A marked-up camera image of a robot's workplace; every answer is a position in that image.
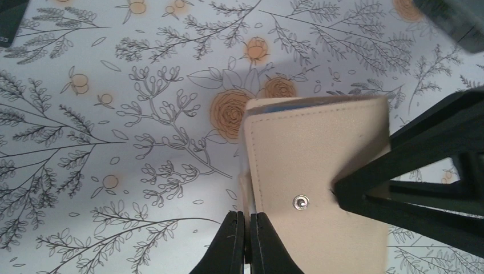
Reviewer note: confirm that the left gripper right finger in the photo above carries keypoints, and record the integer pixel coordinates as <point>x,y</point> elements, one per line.
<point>267,253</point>

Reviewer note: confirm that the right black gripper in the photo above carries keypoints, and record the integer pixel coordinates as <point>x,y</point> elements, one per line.
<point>461,20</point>

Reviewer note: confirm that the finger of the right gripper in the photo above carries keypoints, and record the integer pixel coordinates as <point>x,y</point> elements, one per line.
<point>449,213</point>

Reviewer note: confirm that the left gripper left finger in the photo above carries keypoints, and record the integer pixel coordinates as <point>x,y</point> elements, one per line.
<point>225,254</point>

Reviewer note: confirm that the beige card holder wallet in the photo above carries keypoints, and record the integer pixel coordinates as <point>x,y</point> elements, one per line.
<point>294,151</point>

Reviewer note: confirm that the black card top left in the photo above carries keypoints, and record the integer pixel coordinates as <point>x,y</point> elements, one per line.
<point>12,12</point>

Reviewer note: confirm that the floral table mat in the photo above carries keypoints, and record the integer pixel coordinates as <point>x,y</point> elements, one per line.
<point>119,119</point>

